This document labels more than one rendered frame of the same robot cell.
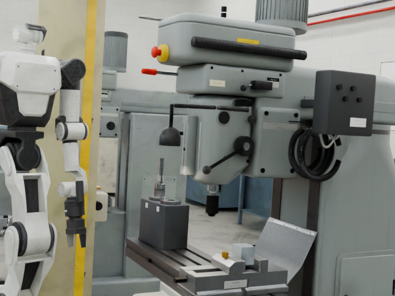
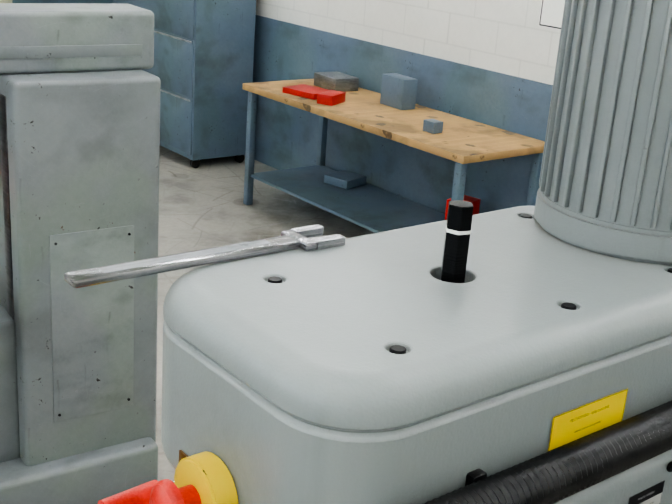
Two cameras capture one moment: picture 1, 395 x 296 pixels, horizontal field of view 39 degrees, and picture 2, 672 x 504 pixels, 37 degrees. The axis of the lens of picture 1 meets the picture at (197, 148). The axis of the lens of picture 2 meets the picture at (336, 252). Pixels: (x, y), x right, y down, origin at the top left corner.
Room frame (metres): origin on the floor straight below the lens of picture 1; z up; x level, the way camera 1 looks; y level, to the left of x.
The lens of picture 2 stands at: (1.33, 0.20, 2.17)
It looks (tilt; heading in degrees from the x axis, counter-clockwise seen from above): 19 degrees down; 347
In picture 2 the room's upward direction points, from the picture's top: 4 degrees clockwise
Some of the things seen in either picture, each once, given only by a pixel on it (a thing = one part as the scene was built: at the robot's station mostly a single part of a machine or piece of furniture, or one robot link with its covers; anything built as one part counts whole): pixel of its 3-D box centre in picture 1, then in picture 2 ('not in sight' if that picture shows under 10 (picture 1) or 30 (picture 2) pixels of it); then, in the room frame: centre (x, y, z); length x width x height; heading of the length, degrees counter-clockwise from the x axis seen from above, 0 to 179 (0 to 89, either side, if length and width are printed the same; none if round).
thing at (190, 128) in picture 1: (188, 145); not in sight; (2.01, 0.03, 1.45); 0.04 x 0.04 x 0.21; 27
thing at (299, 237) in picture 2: (170, 20); (211, 255); (2.10, 0.13, 1.89); 0.24 x 0.04 x 0.01; 116
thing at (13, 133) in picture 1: (13, 147); not in sight; (2.45, 0.80, 1.37); 0.28 x 0.13 x 0.18; 44
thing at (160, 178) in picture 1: (160, 170); not in sight; (2.49, 0.16, 1.30); 0.03 x 0.03 x 0.11
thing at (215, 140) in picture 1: (217, 139); not in sight; (2.07, -0.07, 1.47); 0.21 x 0.19 x 0.32; 27
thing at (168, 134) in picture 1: (170, 135); not in sight; (1.87, 0.09, 1.48); 0.07 x 0.07 x 0.06
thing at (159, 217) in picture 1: (163, 221); not in sight; (2.45, 0.13, 1.09); 0.22 x 0.12 x 0.20; 33
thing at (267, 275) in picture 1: (234, 272); not in sight; (1.84, -0.15, 1.04); 0.35 x 0.15 x 0.11; 116
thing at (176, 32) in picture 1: (225, 46); (455, 358); (2.07, -0.08, 1.81); 0.47 x 0.26 x 0.16; 117
